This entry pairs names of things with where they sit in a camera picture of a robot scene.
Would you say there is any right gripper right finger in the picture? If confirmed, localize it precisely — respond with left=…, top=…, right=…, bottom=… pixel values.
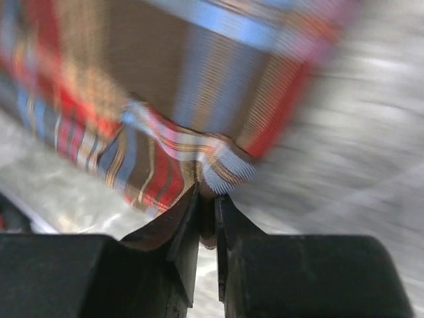
left=215, top=195, right=413, bottom=318

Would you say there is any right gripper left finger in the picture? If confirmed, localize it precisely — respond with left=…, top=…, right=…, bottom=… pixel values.
left=1, top=186, right=199, bottom=317

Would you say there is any plaid long sleeve shirt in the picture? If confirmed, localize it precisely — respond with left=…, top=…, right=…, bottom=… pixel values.
left=0, top=0, right=358, bottom=249

